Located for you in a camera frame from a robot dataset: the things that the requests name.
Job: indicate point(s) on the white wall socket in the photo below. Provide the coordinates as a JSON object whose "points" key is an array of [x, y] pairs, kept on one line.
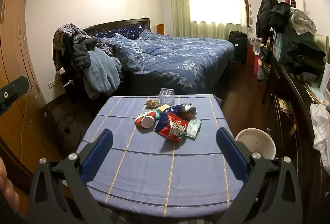
{"points": [[51, 84]]}

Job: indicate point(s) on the wooden wardrobe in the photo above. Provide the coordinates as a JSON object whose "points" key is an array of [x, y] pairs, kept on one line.
{"points": [[15, 58]]}

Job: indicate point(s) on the dark wooden headboard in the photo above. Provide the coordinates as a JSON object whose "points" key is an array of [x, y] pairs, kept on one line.
{"points": [[116, 24]]}

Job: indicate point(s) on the dark puffer jacket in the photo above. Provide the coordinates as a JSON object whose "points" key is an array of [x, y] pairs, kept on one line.
{"points": [[81, 56]]}

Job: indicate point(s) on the silver packet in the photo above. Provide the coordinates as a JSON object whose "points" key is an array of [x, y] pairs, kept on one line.
{"points": [[187, 109]]}

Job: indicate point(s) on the star print pillow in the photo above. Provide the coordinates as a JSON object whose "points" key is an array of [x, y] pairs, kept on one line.
{"points": [[123, 32]]}

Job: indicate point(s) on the black hanging coat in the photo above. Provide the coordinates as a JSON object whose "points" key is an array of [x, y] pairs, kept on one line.
{"points": [[265, 12]]}

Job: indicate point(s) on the orange box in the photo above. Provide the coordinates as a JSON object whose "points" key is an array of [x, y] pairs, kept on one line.
{"points": [[160, 28]]}

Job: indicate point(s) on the blue snack packet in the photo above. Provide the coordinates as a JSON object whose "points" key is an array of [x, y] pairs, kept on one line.
{"points": [[163, 122]]}

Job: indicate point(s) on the white speckled waste bin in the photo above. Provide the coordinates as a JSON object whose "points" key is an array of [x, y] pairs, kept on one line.
{"points": [[255, 145]]}

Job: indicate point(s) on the pink plastic container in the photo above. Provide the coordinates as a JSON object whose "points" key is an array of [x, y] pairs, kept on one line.
{"points": [[256, 64]]}

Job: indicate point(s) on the grey patterned garment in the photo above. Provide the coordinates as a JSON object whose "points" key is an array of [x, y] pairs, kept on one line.
{"points": [[64, 35]]}

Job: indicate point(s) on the bed with blue duvet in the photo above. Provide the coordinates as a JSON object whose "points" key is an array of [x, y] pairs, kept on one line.
{"points": [[175, 58]]}

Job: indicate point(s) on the dark wooden cabinet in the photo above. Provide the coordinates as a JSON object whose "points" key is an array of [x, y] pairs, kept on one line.
{"points": [[291, 115]]}

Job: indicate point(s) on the small cream box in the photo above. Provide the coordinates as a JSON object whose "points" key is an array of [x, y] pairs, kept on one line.
{"points": [[164, 108]]}

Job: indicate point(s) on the white plastic bag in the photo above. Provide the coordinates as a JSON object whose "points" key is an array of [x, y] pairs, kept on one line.
{"points": [[321, 128]]}

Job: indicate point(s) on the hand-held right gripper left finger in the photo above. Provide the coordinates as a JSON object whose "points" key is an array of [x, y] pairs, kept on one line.
{"points": [[99, 154]]}

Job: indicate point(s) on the green wipes packet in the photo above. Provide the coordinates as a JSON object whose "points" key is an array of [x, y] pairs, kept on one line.
{"points": [[193, 128]]}

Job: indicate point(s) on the crumpled brown paper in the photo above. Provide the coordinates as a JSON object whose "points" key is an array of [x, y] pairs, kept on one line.
{"points": [[152, 103]]}

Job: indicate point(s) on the black folded clothes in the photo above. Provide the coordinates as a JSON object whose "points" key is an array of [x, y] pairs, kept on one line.
{"points": [[306, 55]]}

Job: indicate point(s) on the black suitcase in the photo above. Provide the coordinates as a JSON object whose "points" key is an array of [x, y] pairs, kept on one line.
{"points": [[238, 46]]}

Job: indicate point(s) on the clear plastic bag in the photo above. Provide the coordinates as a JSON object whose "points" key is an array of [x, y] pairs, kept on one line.
{"points": [[166, 96]]}

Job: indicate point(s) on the pale green curtain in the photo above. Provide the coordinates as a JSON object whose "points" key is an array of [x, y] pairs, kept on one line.
{"points": [[180, 7]]}

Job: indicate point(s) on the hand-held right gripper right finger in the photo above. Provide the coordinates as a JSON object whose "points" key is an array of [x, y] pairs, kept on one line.
{"points": [[232, 154]]}

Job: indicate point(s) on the red and white paper cup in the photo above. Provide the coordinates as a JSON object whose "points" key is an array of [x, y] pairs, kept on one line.
{"points": [[145, 120]]}

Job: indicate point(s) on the person's left hand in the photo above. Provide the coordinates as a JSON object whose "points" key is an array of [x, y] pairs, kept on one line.
{"points": [[6, 187]]}

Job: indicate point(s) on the red snack packet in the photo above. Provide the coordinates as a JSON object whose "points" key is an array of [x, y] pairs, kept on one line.
{"points": [[174, 130]]}

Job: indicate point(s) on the light blue fleece blanket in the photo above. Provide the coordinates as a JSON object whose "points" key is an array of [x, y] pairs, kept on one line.
{"points": [[103, 71]]}

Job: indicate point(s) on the white crumpled garment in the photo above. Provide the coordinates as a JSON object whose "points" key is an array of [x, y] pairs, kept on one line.
{"points": [[301, 20]]}

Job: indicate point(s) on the red container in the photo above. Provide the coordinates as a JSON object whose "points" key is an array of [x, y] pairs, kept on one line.
{"points": [[250, 55]]}

